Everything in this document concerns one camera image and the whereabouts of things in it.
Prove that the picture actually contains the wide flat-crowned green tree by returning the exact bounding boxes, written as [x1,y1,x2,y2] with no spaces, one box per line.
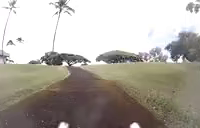
[95,49,143,65]

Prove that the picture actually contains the wide low dark tree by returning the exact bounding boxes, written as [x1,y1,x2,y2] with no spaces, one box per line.
[28,51,92,67]

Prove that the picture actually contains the dark asphalt path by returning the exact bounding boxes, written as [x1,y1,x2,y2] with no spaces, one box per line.
[0,65,167,128]

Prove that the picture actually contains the clump of pale trees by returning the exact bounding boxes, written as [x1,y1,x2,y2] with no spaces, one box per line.
[137,46,169,64]

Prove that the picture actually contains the green grass field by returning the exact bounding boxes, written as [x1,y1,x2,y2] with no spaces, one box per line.
[0,63,71,113]
[81,61,200,128]

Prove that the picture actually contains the robot's own part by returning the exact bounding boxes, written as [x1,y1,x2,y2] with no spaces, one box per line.
[129,121,141,128]
[57,121,70,128]

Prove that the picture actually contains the small palm crowns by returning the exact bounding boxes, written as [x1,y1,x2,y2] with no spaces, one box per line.
[5,36,25,47]

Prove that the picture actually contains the group of large dark trees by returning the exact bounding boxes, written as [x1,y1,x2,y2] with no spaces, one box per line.
[164,26,200,64]

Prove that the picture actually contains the tall thin palm tree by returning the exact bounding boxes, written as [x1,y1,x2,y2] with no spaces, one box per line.
[0,0,20,64]

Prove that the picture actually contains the overhanging tree branch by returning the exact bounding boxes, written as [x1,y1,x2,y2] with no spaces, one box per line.
[185,0,200,22]

